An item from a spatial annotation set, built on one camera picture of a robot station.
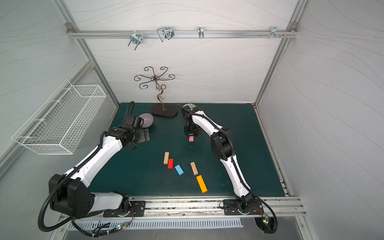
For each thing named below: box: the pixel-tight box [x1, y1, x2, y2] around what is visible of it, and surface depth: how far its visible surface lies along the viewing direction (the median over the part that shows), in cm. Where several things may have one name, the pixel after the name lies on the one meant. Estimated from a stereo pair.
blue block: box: [174, 164, 185, 176], surface depth 88 cm
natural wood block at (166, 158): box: [163, 152, 170, 165], surface depth 92 cm
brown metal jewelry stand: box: [134, 66, 178, 117], surface depth 100 cm
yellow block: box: [196, 174, 208, 194], surface depth 82 cm
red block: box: [167, 158, 174, 169], surface depth 90 cm
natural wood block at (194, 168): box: [190, 161, 199, 176], surface depth 88 cm
